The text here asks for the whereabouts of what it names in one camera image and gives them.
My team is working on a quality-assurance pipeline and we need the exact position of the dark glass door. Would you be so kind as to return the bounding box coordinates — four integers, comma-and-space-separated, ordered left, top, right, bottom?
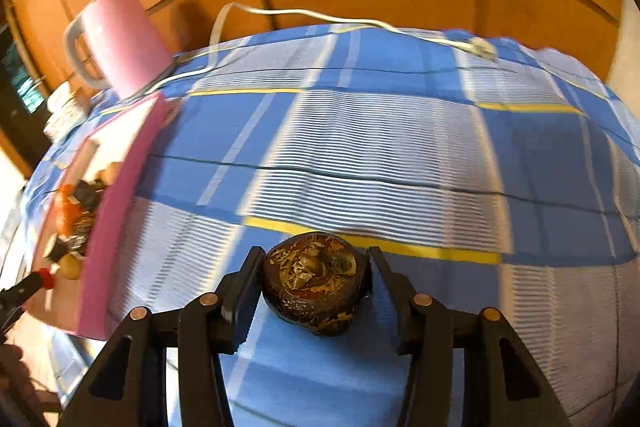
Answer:
0, 22, 51, 118

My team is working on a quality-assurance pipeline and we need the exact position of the blue plaid tablecloth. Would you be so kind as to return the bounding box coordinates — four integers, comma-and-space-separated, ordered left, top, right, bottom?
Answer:
0, 24, 640, 427

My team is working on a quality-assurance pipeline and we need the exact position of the person's left hand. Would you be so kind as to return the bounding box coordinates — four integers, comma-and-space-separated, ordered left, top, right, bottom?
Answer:
0, 346, 36, 408

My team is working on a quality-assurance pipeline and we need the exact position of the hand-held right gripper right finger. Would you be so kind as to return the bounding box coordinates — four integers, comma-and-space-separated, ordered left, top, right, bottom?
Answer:
366, 246, 571, 427

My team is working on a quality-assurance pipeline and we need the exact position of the pink electric kettle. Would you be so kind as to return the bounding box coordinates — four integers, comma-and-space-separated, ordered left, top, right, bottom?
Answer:
62, 0, 173, 102

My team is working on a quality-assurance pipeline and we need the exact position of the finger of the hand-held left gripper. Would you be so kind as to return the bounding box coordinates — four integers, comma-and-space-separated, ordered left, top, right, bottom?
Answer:
0, 272, 46, 333

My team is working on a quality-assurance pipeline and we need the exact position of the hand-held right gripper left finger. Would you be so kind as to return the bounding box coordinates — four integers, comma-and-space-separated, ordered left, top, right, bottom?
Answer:
60, 246, 266, 427

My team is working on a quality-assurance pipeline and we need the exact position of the pink-edged white tray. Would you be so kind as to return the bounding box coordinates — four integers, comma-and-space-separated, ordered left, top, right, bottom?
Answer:
22, 91, 171, 338

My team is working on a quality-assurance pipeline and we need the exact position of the round dark water chestnut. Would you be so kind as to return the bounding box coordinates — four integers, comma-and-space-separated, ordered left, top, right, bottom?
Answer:
261, 232, 373, 338

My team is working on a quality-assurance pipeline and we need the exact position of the white power cable with plug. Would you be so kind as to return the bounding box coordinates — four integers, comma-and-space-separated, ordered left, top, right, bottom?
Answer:
127, 3, 498, 102

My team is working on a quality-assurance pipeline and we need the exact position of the silver ornate tissue box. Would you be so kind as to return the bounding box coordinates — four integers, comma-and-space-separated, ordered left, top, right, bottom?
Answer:
44, 84, 93, 140

